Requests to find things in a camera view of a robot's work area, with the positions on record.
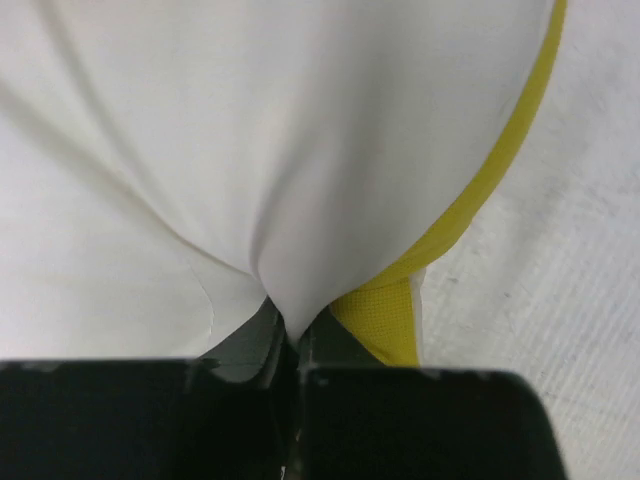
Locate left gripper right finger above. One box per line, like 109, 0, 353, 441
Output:
298, 307, 384, 380

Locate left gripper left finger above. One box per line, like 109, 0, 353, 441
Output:
199, 299, 288, 389

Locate white pillow yellow edge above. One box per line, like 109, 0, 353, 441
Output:
1, 1, 566, 365

